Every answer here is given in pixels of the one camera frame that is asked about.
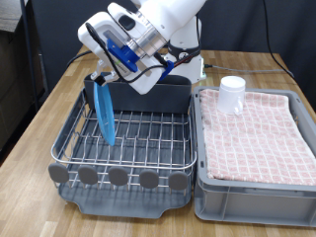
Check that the grey shelf board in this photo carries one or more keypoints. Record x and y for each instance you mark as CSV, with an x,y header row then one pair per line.
x,y
10,15

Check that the pink checked towel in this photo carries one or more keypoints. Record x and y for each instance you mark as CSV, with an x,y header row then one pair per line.
x,y
263,148

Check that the wrist camera on blue mount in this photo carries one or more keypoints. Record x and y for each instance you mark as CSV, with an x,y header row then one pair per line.
x,y
123,56

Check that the blue plastic plate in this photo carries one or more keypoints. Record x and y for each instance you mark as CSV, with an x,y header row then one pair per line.
x,y
105,115

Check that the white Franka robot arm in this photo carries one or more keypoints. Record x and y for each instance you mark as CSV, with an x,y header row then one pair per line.
x,y
171,16

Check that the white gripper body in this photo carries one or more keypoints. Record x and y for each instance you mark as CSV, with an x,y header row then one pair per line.
x,y
144,80

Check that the black metal stand pole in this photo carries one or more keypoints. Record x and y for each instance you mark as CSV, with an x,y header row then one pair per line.
x,y
29,49

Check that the white plastic mug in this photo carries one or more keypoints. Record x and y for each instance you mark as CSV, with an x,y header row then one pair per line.
x,y
230,95

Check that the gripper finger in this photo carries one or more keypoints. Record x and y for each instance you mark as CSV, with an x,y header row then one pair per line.
x,y
100,80
111,75

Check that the grey plastic drain tray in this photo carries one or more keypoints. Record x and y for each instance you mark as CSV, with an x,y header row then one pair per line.
x,y
131,207

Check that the grey plastic crate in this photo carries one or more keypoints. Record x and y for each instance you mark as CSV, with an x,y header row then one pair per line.
x,y
247,204

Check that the dark grey cutlery holder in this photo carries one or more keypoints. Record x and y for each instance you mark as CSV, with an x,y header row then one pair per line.
x,y
171,95

